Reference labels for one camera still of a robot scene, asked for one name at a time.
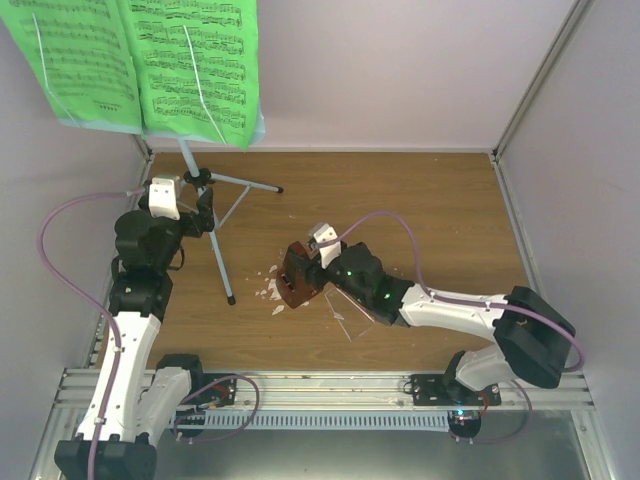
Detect wooden metronome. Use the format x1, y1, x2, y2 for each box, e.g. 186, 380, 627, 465
276, 241, 324, 309

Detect clear metronome cover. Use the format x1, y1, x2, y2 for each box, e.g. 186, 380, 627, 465
324, 288, 375, 342

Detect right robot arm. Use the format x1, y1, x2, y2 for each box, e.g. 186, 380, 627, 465
300, 243, 575, 405

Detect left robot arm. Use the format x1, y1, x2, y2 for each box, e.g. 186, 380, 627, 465
54, 189, 214, 479

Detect light blue music stand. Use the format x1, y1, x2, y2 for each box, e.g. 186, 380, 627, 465
178, 138, 284, 306

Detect right green sheet music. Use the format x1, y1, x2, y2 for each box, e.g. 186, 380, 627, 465
117, 1, 260, 149

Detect green sheet music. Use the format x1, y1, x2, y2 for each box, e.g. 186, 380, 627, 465
117, 1, 260, 149
1, 0, 143, 135

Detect left green sheet music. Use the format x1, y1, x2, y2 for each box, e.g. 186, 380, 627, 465
1, 0, 143, 135

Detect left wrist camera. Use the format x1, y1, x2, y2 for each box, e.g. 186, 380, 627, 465
148, 175, 181, 220

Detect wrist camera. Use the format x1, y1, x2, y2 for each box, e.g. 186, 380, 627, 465
148, 175, 181, 220
309, 223, 342, 269

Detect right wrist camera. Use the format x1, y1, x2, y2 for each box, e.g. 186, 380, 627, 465
309, 223, 342, 269

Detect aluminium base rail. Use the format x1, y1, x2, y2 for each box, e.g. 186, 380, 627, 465
53, 369, 595, 411

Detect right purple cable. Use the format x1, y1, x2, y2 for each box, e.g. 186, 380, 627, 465
319, 210, 587, 374

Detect grey slotted cable duct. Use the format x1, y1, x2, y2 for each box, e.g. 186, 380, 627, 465
178, 410, 449, 433

